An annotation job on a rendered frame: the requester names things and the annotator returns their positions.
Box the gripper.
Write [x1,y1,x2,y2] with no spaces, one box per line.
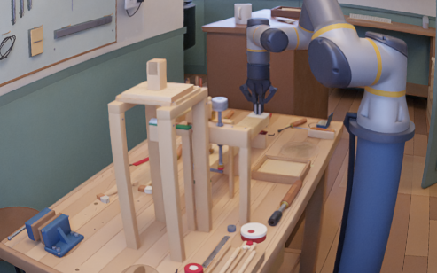
[239,62,278,115]

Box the pale wooden gauge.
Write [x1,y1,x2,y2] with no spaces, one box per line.
[115,58,201,107]

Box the grey knob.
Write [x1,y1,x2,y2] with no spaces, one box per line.
[211,96,230,128]

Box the wooden tray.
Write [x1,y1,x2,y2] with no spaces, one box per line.
[251,153,312,186]

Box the dark brown tray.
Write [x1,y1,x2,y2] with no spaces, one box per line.
[269,4,303,20]

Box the brown cabinet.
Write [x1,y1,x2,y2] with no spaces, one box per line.
[201,9,332,120]

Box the wooden block with red felt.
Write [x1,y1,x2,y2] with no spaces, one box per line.
[250,130,277,150]

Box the small blue square tool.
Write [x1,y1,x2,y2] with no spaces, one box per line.
[316,112,335,129]

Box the white block with orange strip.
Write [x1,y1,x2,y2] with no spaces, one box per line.
[307,126,336,141]

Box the white mug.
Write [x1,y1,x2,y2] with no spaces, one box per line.
[233,3,254,26]

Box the black cylinder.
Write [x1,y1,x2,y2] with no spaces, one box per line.
[183,0,197,51]

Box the white ribbed strip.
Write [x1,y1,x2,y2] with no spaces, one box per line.
[348,12,393,25]

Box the red flat strip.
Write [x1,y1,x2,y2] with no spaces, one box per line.
[129,156,151,168]

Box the large red white spool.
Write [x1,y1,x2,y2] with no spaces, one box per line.
[239,222,269,245]

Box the steel ruler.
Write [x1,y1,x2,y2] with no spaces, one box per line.
[201,234,231,269]

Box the pale wooden stick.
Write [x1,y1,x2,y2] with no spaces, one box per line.
[228,243,256,273]
[217,244,248,273]
[238,248,260,273]

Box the small red white spool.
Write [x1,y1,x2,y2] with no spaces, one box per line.
[183,262,205,273]

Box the long grey bar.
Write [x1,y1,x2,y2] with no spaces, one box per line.
[52,13,113,41]

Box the white tool board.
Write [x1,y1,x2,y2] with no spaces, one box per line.
[0,0,119,97]

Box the yellow sanding block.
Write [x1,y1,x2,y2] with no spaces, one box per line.
[27,25,45,59]

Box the blue bench vise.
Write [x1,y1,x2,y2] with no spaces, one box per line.
[6,207,85,258]

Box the orange handled screwdriver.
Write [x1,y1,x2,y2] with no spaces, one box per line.
[277,117,308,134]

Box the brown handled black tipped tool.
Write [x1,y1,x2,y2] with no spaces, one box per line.
[266,178,304,228]

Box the pale wooden action frame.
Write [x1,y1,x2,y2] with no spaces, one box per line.
[107,86,254,263]

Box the dark blue cable conduit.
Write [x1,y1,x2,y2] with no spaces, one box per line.
[332,112,359,273]

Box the white wall socket with cable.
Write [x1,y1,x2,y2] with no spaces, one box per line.
[123,0,145,19]

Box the pale wooden ring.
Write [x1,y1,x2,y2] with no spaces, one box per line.
[121,263,160,273]

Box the black cable coil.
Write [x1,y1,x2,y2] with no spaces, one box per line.
[0,34,18,61]

